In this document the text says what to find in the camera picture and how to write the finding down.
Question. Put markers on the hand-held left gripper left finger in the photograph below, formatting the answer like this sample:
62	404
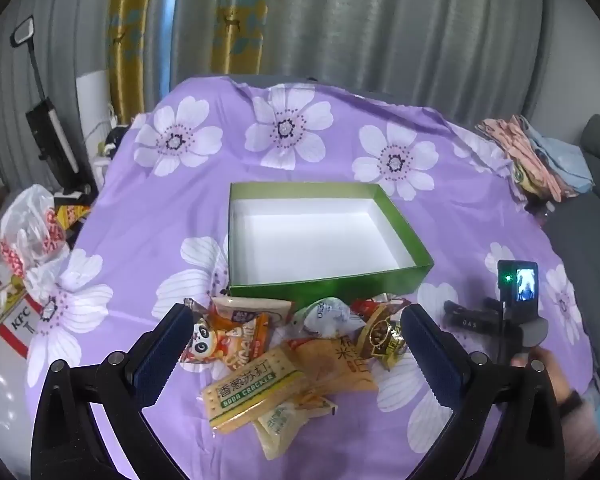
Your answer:
160	355

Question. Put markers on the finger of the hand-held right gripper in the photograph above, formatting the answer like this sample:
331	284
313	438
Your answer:
465	317

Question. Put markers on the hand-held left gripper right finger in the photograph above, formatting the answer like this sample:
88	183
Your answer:
430	355

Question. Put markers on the dark brown sesame snack packet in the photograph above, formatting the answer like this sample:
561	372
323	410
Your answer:
380	337

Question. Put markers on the orange panda snack packet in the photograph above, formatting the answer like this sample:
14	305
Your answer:
230	340

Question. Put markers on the yellow cracker packet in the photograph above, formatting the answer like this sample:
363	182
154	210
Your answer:
250	390

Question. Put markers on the orange rice cracker packet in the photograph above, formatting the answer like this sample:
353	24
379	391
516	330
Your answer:
330	365

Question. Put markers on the pale yellow snack packet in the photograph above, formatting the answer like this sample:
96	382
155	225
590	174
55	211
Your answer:
280	425

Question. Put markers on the green cardboard box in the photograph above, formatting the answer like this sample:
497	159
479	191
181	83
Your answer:
325	240

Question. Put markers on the person's right forearm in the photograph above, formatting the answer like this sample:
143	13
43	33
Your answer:
587	425

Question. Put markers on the person's right hand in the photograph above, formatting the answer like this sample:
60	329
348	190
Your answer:
550	370

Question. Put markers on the red snack packet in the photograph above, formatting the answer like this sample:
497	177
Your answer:
365	307

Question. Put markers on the dark plastic bottle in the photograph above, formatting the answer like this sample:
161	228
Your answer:
540	210

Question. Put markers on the grey sofa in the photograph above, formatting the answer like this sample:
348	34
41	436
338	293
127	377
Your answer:
580	240

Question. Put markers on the white round snack packet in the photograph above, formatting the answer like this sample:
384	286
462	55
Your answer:
325	317

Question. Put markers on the black wristband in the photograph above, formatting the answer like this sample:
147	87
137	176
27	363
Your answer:
572	400

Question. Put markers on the light blue cloth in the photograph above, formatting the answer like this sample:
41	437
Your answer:
565	160

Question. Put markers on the purple floral cloth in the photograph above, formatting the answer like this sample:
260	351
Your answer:
180	210

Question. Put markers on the pile of folded clothes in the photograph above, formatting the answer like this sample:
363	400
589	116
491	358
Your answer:
515	140

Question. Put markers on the red white paper bag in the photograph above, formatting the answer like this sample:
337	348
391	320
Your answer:
10	320

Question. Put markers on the yellow red packet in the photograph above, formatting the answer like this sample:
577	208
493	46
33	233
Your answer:
72	212

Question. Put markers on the white plastic bag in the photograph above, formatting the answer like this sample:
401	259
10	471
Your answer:
25	215

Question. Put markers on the black upright vacuum cleaner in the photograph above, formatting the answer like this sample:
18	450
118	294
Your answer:
50	130

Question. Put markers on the white cabinet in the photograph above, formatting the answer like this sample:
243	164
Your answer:
92	105

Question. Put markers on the grey curtain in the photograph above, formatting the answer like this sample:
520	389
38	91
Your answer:
380	25

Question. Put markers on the gold patterned curtain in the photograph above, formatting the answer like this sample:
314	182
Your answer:
130	35

